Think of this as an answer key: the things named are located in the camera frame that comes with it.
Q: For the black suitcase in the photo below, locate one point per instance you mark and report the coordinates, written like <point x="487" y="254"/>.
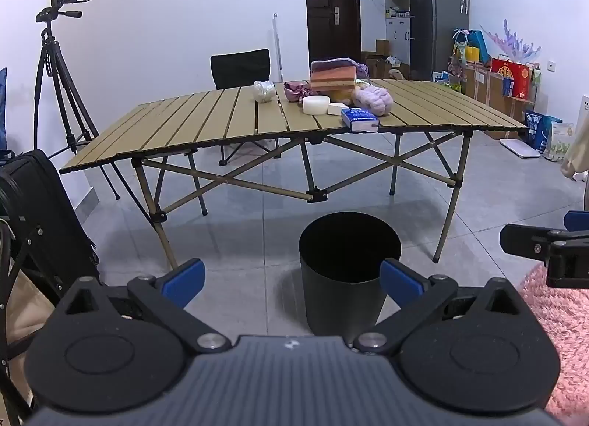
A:
<point x="41" y="205"/>

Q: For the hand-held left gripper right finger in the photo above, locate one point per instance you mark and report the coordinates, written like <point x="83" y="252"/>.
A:
<point x="400" y="281"/>

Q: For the black round trash bin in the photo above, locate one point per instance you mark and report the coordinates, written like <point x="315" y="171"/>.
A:
<point x="340" y="297"/>

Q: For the purple coral decoration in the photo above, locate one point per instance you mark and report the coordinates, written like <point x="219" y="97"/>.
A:
<point x="508" y="42"/>

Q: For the blue gift bag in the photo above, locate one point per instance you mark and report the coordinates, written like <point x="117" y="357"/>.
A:
<point x="478" y="42"/>

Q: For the pale purple fluffy cloth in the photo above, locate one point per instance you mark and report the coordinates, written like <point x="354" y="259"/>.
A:
<point x="375" y="100"/>

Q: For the red gift box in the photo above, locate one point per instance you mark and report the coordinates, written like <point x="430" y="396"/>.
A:
<point x="510" y="76"/>

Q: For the white and green bag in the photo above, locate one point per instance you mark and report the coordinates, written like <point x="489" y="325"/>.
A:
<point x="561" y="141"/>

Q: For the black folding chair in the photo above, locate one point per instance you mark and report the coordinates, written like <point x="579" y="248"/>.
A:
<point x="239" y="67"/>

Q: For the yellow and white plush toy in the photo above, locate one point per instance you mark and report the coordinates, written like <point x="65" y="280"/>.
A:
<point x="341" y="95"/>

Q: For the yellow gift bag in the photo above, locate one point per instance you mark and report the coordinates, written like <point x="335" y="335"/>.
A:
<point x="472" y="54"/>

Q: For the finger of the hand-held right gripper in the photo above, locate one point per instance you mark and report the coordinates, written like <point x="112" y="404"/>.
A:
<point x="524" y="242"/>
<point x="575" y="220"/>

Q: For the white kitchen cabinet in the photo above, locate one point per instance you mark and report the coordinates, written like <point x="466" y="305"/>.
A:
<point x="398" y="37"/>

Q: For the purple satin scrunchie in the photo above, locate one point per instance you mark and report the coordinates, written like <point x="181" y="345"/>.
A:
<point x="294" y="91"/>

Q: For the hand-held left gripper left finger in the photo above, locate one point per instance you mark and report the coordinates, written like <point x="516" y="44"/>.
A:
<point x="184" y="281"/>

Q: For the dark brown door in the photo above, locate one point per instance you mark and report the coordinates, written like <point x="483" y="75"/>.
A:
<point x="331" y="35"/>

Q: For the small white foam block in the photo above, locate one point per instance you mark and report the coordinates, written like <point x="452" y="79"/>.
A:
<point x="338" y="108"/>

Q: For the pink and yellow sponge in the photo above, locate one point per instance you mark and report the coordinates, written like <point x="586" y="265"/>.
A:
<point x="332" y="79"/>

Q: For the tan folding table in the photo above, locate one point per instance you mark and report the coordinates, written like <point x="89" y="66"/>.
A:
<point x="184" y="118"/>

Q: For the brown cardboard boxes by door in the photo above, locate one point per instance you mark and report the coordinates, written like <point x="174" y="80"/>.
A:
<point x="382" y="65"/>

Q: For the blue tissue pack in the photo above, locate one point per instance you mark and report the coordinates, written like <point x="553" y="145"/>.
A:
<point x="360" y="120"/>

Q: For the dark grey fridge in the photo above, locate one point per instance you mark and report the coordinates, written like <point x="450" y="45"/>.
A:
<point x="432" y="16"/>

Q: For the white floor scale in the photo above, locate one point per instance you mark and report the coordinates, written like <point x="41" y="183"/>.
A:
<point x="520" y="148"/>

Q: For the pink fluffy rug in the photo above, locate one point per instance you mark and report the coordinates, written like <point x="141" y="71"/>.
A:
<point x="566" y="338"/>

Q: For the beige cloth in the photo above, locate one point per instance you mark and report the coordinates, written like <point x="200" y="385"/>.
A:
<point x="575" y="154"/>

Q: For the large brown cardboard box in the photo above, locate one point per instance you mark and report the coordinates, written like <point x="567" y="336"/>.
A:
<point x="487" y="88"/>

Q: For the blue pet food bag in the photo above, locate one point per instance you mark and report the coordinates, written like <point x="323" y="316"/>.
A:
<point x="538" y="129"/>

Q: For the white round foam disc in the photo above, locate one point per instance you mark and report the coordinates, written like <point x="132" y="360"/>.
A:
<point x="316" y="105"/>

